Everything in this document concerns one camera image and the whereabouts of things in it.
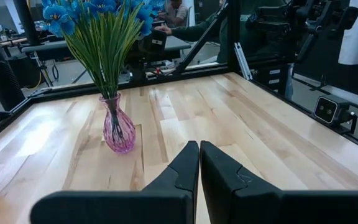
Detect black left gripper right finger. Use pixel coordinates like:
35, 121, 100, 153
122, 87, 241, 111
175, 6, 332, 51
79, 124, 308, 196
200, 140, 358, 224

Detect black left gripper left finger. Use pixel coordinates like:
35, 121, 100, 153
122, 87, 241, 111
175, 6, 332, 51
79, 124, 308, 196
29, 140, 200, 224

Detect purple glass vase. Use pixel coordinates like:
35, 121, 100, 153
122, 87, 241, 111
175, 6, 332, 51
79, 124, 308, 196
99, 92, 137, 154

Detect black drawer unit white labels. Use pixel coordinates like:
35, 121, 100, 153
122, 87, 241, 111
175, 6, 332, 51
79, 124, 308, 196
253, 63, 293, 98

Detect silver aluminium bar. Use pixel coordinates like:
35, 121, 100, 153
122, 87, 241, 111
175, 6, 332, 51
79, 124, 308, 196
233, 42, 254, 81

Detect black tower fan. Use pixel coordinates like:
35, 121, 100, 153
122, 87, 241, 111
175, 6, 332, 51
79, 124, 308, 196
0, 42, 27, 112

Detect grey desk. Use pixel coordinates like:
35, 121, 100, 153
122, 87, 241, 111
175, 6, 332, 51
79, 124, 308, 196
20, 34, 193, 62

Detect person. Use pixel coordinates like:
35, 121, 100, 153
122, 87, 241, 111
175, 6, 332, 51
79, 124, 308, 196
157, 0, 190, 28
154, 0, 291, 65

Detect black table-level camera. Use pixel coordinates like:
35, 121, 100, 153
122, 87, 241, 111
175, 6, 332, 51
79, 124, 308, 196
313, 94, 358, 135

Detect black aluminium table frame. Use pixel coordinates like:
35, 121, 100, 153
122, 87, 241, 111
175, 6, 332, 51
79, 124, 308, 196
0, 0, 358, 156

